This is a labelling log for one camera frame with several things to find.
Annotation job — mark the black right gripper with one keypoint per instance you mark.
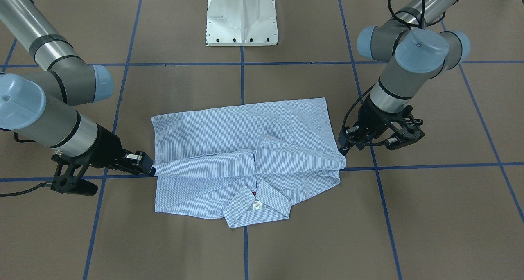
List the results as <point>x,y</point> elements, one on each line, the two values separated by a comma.
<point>105,147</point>

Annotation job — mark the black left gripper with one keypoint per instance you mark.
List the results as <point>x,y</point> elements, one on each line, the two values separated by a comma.
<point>373,117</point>

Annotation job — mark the light blue striped shirt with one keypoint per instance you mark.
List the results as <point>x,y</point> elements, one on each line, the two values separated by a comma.
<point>248,164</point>

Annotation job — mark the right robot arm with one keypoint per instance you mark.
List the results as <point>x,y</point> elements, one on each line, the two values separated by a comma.
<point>41,106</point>

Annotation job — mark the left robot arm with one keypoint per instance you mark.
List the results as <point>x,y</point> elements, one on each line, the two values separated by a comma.
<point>413,55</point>

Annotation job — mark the brown paper table cover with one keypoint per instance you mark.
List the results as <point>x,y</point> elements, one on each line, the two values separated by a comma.
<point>449,207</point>

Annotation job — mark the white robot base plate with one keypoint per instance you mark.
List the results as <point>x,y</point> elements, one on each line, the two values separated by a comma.
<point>232,23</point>

